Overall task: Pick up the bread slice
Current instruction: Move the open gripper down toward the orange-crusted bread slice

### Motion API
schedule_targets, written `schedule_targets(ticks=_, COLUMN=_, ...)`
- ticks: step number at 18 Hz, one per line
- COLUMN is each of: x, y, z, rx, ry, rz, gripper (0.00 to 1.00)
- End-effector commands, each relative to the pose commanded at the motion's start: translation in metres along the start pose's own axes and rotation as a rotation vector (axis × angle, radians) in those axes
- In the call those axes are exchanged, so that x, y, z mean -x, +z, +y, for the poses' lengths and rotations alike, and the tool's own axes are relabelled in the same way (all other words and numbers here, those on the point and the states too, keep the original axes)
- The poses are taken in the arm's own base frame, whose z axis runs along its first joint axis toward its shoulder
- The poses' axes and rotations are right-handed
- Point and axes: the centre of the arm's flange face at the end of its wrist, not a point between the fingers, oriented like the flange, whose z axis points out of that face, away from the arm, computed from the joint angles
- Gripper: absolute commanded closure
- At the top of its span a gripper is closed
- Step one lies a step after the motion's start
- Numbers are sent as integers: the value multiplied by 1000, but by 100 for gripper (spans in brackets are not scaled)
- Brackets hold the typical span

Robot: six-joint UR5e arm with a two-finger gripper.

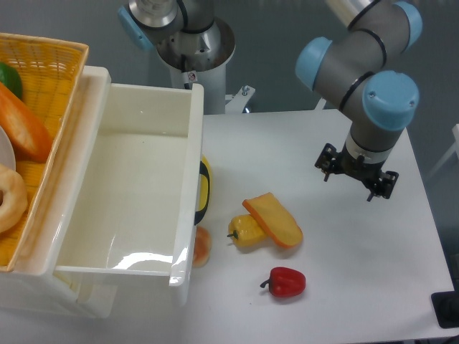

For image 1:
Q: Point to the orange baguette loaf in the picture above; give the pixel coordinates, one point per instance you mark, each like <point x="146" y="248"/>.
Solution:
<point x="24" y="129"/>

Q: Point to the round bread bun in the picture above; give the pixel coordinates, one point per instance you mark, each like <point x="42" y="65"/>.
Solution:
<point x="202" y="247"/>

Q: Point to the red bell pepper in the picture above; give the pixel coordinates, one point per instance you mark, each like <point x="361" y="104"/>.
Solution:
<point x="284" y="282"/>

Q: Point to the yellow woven basket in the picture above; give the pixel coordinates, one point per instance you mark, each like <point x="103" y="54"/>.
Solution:
<point x="50" y="70"/>

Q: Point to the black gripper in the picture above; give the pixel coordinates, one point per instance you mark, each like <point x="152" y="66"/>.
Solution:
<point x="379" y="183"/>

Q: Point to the beige bagel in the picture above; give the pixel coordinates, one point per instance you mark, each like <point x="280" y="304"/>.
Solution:
<point x="14" y="202"/>

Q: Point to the black device at edge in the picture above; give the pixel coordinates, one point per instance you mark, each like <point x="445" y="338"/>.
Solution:
<point x="446" y="308"/>

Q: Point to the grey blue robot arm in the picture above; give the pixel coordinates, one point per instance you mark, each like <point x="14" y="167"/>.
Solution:
<point x="352" y="76"/>

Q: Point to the toast bread slice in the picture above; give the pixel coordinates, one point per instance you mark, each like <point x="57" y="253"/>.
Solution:
<point x="275" y="220"/>

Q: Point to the white plastic bin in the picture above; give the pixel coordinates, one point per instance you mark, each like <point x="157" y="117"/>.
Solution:
<point x="119" y="209"/>

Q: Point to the yellow bell pepper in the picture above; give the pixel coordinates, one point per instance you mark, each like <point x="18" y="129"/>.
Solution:
<point x="245" y="231"/>

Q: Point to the white metal bracket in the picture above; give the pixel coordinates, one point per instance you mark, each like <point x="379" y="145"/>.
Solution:
<point x="240" y="102"/>

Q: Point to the green vegetable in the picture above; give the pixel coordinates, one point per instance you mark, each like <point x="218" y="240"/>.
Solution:
<point x="11" y="79"/>

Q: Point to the white plate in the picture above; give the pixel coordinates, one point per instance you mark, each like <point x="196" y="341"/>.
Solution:
<point x="7" y="155"/>

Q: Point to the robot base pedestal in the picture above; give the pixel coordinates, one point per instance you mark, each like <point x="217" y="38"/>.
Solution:
<point x="191" y="41"/>

